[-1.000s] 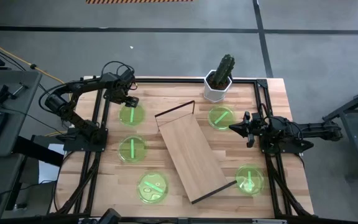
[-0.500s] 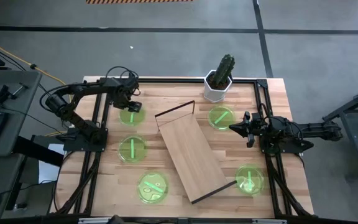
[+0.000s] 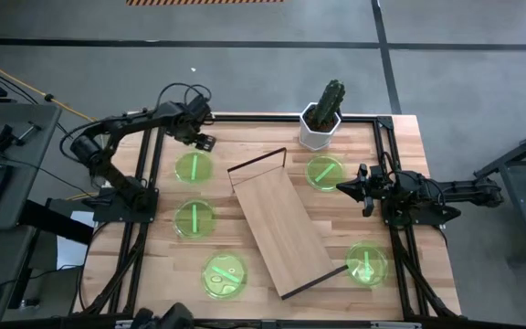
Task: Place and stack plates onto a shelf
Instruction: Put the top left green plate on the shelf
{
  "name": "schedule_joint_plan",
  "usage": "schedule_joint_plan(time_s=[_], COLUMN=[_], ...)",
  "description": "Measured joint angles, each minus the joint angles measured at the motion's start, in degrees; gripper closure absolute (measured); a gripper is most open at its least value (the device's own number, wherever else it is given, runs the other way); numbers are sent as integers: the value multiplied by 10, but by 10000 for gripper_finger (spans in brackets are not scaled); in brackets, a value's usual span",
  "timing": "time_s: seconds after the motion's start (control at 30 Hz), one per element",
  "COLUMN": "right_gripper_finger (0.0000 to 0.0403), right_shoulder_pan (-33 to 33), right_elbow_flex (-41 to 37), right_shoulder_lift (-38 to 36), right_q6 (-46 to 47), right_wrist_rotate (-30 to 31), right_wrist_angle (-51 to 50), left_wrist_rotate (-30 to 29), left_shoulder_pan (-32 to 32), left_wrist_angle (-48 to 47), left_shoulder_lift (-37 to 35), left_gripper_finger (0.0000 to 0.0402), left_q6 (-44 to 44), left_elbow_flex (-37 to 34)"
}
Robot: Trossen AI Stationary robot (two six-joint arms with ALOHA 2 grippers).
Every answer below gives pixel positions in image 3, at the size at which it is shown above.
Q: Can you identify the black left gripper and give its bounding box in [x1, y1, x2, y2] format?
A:
[175, 116, 217, 152]

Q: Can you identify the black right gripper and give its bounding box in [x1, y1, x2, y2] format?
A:
[335, 163, 400, 218]

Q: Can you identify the green transparent plate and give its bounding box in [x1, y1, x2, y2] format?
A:
[201, 252, 249, 301]
[173, 198, 217, 239]
[174, 151, 215, 185]
[345, 240, 390, 289]
[305, 154, 345, 192]

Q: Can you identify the white hexagonal plant pot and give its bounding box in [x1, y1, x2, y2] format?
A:
[299, 102, 342, 153]

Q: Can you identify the green cactus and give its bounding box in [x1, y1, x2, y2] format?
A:
[312, 80, 347, 132]

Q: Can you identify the black flat beam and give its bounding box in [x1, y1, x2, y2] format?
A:
[18, 199, 96, 246]

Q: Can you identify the black metal stand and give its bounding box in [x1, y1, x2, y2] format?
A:
[472, 117, 526, 267]

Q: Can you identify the white paper sheet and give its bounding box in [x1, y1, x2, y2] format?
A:
[56, 210, 96, 271]

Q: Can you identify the black bulky object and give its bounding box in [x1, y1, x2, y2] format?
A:
[130, 302, 195, 329]

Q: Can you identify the grey desk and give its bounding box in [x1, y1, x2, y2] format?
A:
[0, 101, 62, 230]

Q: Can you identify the black desk clamp tool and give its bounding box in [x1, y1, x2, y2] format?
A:
[0, 121, 43, 154]

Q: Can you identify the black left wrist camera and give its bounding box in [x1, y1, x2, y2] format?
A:
[185, 93, 213, 121]

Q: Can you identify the black left wrist camera cable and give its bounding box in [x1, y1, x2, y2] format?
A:
[155, 81, 213, 111]

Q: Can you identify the black aluminium table frame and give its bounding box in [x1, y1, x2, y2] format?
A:
[71, 112, 463, 329]

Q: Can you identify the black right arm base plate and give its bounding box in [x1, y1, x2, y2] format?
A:
[380, 189, 463, 228]

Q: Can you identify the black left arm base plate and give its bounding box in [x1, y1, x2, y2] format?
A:
[92, 187, 159, 224]

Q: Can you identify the yellow cable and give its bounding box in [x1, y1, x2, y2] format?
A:
[0, 50, 98, 123]

